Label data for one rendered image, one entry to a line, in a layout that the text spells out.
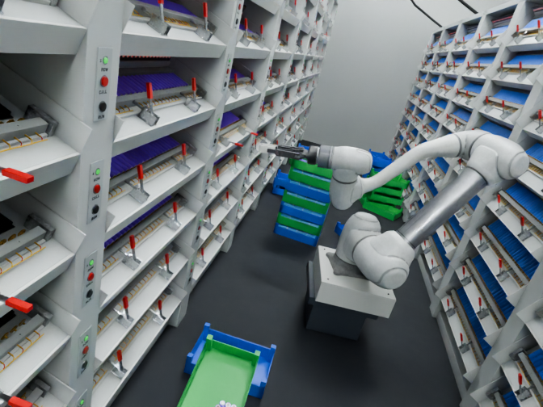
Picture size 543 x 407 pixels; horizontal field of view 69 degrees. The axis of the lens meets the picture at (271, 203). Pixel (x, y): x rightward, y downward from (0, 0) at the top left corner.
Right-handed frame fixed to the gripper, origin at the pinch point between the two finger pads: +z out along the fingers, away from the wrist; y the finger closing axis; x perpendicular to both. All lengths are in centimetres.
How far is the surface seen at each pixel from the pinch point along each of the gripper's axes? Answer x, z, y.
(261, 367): -79, -12, -33
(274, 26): 48, 11, 43
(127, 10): 41, 10, -88
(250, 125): 0.8, 17.8, 42.3
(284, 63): 31, 15, 113
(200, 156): 0.5, 18.3, -27.7
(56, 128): 21, 18, -98
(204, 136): 7.6, 17.2, -27.4
